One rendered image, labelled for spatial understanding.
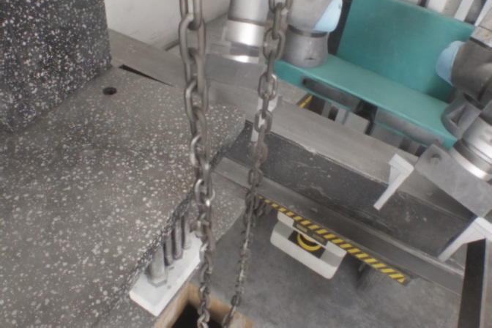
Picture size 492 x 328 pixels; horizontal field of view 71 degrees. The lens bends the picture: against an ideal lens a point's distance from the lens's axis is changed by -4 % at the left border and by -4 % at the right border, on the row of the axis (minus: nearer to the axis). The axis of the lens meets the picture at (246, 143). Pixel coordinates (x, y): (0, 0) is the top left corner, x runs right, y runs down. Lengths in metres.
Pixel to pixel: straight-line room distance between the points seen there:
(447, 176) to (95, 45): 0.58
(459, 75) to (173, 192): 0.55
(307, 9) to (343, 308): 1.03
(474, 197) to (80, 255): 0.56
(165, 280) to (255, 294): 0.82
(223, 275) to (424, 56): 0.97
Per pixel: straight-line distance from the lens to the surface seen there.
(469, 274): 0.78
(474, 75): 0.75
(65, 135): 0.52
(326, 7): 0.81
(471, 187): 0.65
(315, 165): 0.99
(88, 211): 0.42
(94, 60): 0.60
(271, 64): 0.27
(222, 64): 0.73
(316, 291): 1.42
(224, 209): 0.70
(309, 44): 1.04
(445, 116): 1.02
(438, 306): 1.60
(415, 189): 0.89
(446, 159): 0.64
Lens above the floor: 1.23
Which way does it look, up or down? 42 degrees down
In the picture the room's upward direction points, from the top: 9 degrees clockwise
